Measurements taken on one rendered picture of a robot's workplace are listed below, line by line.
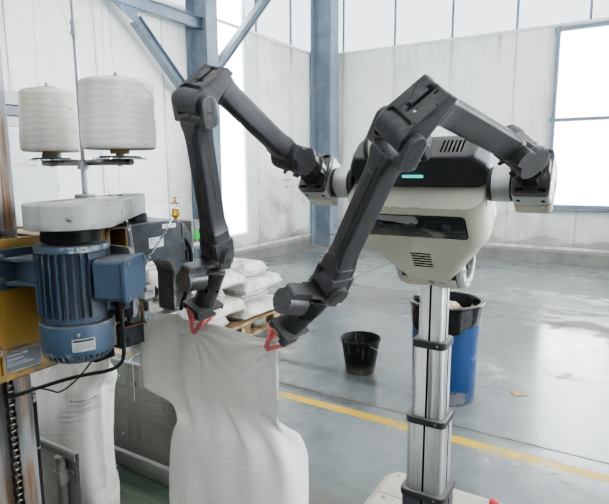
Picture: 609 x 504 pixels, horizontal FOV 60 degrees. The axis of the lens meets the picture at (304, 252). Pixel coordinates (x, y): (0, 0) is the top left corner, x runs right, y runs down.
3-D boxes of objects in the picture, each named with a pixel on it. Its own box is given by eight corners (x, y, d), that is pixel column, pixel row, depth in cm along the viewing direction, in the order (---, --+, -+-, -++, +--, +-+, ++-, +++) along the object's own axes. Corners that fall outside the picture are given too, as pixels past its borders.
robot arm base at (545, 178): (517, 153, 131) (510, 196, 127) (513, 134, 124) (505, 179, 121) (555, 152, 126) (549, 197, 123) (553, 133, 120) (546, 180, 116)
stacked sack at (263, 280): (285, 284, 516) (285, 270, 513) (243, 299, 458) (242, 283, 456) (249, 280, 538) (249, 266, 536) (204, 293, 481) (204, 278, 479)
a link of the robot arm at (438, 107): (449, 87, 84) (412, 58, 89) (397, 157, 89) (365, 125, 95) (555, 154, 115) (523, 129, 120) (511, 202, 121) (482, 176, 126)
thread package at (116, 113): (172, 153, 124) (169, 78, 122) (114, 152, 110) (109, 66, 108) (124, 155, 133) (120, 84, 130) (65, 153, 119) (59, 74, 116)
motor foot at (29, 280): (73, 285, 117) (70, 246, 116) (22, 296, 107) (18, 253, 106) (48, 280, 122) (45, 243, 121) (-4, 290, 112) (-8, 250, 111)
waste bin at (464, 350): (488, 388, 360) (493, 295, 350) (469, 418, 317) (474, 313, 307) (420, 374, 385) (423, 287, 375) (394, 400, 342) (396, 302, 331)
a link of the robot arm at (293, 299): (351, 291, 115) (332, 264, 120) (316, 286, 107) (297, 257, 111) (320, 328, 119) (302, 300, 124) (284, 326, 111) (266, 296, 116)
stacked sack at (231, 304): (249, 311, 466) (248, 295, 464) (199, 331, 409) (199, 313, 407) (211, 304, 487) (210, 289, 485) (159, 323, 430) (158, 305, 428)
